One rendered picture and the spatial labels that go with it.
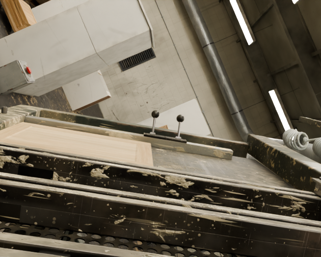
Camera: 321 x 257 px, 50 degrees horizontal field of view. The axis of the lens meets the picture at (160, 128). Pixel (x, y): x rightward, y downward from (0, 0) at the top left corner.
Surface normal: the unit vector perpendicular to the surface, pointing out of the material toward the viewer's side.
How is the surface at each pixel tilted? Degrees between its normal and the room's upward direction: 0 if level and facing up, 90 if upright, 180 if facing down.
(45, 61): 90
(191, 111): 90
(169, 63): 90
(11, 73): 90
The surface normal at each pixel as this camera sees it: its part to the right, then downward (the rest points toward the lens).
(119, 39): 0.00, 0.01
